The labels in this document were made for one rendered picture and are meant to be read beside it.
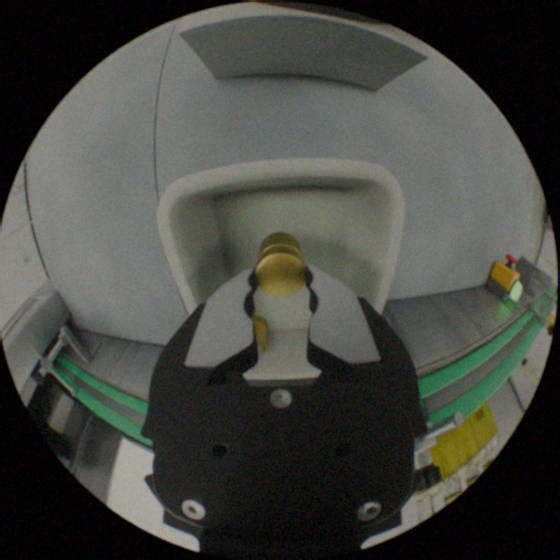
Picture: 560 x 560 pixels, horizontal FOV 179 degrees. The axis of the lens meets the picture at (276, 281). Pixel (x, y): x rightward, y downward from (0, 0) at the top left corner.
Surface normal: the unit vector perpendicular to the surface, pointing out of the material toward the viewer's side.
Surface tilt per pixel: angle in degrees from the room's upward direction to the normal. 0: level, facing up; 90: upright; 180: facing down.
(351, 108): 0
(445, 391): 90
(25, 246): 90
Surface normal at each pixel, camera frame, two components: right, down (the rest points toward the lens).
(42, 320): 1.00, -0.06
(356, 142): -0.01, 0.53
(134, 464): -0.08, -0.84
